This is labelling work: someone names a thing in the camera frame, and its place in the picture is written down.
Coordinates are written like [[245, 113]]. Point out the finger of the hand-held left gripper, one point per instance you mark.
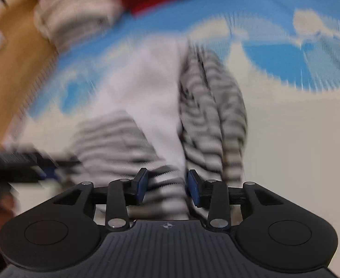
[[57, 165]]

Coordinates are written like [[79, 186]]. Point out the speckled white folded quilt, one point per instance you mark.
[[77, 20]]

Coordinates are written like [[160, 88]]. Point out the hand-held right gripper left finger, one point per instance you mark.
[[142, 184]]

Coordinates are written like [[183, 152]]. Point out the striped and white hooded top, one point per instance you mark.
[[152, 107]]

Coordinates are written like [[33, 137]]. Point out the blue patterned bed sheet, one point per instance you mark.
[[274, 63]]

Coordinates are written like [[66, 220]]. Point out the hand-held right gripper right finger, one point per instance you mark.
[[193, 186]]

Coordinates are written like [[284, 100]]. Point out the wooden bed frame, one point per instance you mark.
[[19, 63]]

